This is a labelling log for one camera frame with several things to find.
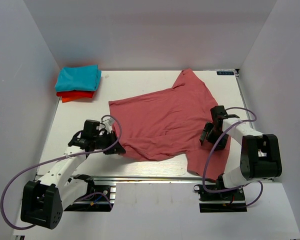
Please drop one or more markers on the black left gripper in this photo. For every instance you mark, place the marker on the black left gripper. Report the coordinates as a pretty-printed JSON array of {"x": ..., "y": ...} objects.
[{"x": 116, "y": 149}]

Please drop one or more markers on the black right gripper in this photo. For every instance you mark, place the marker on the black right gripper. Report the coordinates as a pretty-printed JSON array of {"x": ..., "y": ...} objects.
[{"x": 208, "y": 128}]

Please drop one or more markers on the pink red t-shirt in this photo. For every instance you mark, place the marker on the pink red t-shirt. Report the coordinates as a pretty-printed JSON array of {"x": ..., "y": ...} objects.
[{"x": 161, "y": 116}]

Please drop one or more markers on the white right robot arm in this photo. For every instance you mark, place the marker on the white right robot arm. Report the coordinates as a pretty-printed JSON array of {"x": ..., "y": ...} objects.
[{"x": 260, "y": 156}]

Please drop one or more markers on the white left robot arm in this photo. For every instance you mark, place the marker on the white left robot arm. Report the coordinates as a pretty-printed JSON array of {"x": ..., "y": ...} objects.
[{"x": 44, "y": 200}]

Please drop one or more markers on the folded red orange t-shirt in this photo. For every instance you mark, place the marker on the folded red orange t-shirt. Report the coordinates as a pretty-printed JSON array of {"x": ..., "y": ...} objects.
[{"x": 69, "y": 96}]

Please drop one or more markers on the folded teal t-shirt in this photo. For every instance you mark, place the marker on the folded teal t-shirt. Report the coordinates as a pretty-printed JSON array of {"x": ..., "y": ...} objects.
[{"x": 83, "y": 78}]

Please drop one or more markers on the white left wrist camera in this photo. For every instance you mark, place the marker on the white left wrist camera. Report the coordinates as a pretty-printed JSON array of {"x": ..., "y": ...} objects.
[{"x": 106, "y": 124}]

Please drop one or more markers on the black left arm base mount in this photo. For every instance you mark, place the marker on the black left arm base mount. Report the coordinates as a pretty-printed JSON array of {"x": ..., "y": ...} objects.
[{"x": 98, "y": 197}]

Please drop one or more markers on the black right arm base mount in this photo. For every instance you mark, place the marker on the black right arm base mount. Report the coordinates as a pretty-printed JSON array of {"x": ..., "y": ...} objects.
[{"x": 226, "y": 202}]

